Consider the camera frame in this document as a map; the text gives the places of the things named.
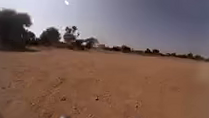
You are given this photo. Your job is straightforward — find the white building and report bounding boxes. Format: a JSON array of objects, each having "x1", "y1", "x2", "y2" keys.
[{"x1": 95, "y1": 43, "x2": 108, "y2": 50}]

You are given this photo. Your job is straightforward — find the row of distant bushes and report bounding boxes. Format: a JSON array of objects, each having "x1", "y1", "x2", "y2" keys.
[{"x1": 103, "y1": 44, "x2": 209, "y2": 64}]

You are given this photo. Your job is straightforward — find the reddish-brown dirt ground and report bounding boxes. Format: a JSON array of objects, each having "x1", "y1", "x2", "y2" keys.
[{"x1": 0, "y1": 44, "x2": 209, "y2": 118}]

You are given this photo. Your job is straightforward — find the thin sparse tree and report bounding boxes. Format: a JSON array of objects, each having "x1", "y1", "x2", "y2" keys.
[{"x1": 62, "y1": 25, "x2": 82, "y2": 46}]

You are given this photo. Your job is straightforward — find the round dark tree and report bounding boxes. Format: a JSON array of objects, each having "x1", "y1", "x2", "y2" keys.
[{"x1": 39, "y1": 26, "x2": 63, "y2": 47}]

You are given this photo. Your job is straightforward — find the large dark tree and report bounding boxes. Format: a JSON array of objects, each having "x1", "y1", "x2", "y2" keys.
[{"x1": 0, "y1": 8, "x2": 38, "y2": 53}]

